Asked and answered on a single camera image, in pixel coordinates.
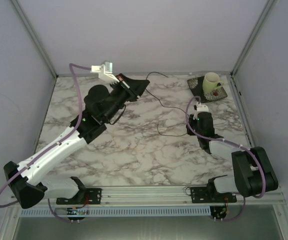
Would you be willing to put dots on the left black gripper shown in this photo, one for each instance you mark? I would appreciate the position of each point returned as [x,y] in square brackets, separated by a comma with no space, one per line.
[137,87]

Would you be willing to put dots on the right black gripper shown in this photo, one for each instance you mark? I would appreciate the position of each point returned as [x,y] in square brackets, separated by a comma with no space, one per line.
[191,117]

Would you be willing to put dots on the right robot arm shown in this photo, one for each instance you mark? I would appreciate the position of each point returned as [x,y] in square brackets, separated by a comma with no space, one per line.
[252,172]

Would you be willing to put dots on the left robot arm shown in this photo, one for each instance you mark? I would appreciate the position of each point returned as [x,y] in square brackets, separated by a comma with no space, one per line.
[27,179]

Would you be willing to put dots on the dark floral square plate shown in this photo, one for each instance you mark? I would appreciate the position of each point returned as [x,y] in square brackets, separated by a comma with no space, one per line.
[196,87]

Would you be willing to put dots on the light green mug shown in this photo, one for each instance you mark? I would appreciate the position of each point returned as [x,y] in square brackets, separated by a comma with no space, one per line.
[211,82]

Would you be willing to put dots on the right controller board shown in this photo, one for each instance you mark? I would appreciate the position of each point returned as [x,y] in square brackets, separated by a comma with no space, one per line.
[218,213]

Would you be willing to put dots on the controller board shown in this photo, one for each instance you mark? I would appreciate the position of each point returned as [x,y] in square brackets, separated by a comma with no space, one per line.
[218,213]
[76,214]

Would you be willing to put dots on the left controller board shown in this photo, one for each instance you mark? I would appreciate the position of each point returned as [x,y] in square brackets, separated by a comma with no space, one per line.
[76,214]

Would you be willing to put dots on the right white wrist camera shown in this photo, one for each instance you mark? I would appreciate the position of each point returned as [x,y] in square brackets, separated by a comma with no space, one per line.
[200,107]

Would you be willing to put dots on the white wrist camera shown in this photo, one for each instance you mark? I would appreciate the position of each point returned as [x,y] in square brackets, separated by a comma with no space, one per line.
[104,71]
[200,107]

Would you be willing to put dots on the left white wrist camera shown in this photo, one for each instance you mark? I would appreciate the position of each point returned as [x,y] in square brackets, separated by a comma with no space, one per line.
[104,71]

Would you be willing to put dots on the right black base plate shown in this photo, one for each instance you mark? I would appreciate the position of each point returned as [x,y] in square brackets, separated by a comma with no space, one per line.
[206,194]

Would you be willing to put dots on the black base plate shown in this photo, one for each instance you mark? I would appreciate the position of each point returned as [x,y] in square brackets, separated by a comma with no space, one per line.
[206,194]
[88,196]

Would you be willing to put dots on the grey slotted cable duct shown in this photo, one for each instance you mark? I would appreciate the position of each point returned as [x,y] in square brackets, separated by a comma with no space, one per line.
[145,211]

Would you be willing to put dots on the aluminium front rail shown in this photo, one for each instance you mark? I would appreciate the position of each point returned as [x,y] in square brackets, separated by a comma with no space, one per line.
[167,195]

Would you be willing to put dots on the left aluminium corner post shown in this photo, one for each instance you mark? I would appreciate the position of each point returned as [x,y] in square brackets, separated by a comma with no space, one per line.
[34,37]

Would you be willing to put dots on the aluminium corner post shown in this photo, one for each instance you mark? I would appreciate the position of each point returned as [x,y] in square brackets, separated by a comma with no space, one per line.
[268,7]
[34,37]

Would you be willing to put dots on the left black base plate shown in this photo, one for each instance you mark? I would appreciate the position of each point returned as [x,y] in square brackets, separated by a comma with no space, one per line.
[88,196]

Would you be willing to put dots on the right aluminium corner post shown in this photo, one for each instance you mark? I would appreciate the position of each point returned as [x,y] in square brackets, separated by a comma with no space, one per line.
[268,7]

